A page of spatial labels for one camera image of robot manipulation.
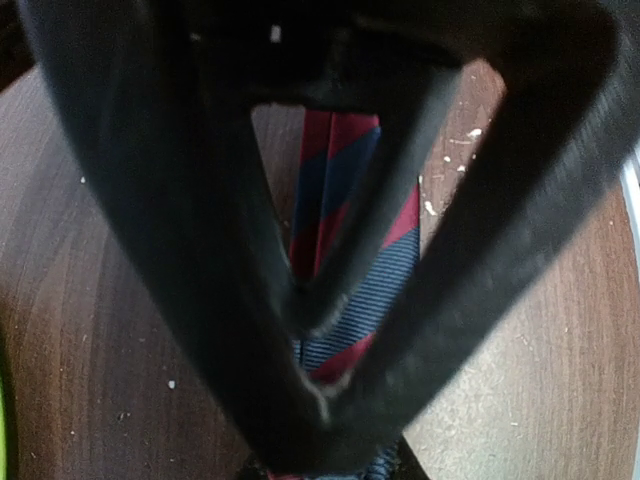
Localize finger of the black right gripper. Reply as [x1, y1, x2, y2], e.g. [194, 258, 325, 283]
[19, 1, 461, 470]
[299, 1, 639, 475]

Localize lime green plate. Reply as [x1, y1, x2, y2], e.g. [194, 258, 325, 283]
[0, 374, 12, 480]

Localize red navy striped tie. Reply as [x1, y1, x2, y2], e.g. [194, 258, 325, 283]
[267, 109, 422, 480]

